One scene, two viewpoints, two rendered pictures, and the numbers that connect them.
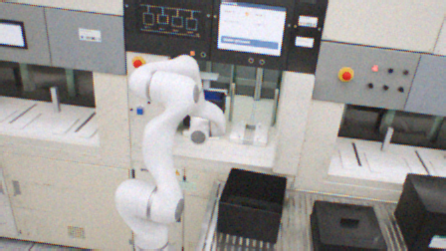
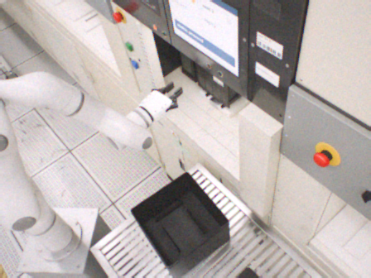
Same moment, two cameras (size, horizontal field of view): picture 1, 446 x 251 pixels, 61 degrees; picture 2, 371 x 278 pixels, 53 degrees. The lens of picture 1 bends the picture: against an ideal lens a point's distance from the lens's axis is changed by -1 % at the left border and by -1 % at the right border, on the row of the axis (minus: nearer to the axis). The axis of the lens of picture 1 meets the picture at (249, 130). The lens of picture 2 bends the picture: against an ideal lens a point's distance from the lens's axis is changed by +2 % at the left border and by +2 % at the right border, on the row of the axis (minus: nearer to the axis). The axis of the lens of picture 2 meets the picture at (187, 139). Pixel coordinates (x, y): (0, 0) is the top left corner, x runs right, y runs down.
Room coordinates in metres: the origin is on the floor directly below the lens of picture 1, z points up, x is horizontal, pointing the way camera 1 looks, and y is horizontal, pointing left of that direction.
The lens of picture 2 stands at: (1.16, -0.61, 2.21)
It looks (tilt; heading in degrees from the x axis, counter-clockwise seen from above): 54 degrees down; 58
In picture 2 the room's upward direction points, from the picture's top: 12 degrees counter-clockwise
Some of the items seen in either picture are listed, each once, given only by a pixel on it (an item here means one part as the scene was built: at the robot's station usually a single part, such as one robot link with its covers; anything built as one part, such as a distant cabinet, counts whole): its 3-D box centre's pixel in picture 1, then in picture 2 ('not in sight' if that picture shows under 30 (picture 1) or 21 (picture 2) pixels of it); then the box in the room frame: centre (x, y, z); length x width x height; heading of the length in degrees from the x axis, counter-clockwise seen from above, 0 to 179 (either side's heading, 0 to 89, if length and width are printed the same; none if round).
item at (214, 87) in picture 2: (205, 101); (228, 66); (1.99, 0.27, 1.06); 0.24 x 0.20 x 0.32; 89
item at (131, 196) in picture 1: (142, 212); (22, 200); (1.01, 0.33, 1.07); 0.19 x 0.12 x 0.24; 78
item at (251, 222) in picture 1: (252, 203); (181, 224); (1.40, -0.05, 0.85); 0.28 x 0.28 x 0.17; 83
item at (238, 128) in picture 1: (249, 132); not in sight; (1.99, 0.00, 0.89); 0.22 x 0.21 x 0.04; 179
